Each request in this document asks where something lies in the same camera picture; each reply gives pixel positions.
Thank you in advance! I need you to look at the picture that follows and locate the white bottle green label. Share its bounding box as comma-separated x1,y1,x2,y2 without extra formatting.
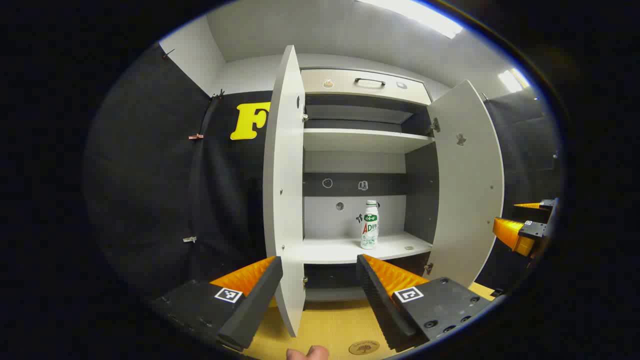
360,200,380,250

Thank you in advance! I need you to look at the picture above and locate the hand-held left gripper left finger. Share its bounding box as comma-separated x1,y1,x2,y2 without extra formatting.
150,256,284,352

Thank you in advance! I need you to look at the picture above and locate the white cabinet shelf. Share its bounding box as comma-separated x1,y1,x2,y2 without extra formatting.
303,128,435,154
300,231,434,265

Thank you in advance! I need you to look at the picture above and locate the black backdrop cloth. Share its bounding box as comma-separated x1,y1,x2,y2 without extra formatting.
82,42,562,301

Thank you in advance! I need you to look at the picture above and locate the white cabinet door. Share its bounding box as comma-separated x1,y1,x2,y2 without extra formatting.
262,45,307,338
426,80,505,288

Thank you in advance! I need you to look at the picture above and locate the small ceiling light panel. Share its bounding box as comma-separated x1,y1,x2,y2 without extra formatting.
497,67,532,94

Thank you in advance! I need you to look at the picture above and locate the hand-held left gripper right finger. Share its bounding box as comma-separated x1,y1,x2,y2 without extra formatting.
356,253,493,352

